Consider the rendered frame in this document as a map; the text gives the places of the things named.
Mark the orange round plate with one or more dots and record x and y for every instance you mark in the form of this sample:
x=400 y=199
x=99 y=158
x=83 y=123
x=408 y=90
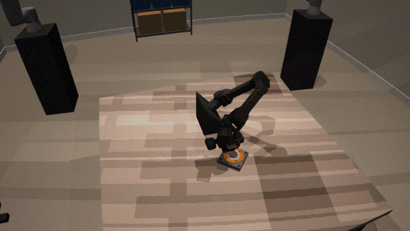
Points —
x=232 y=160

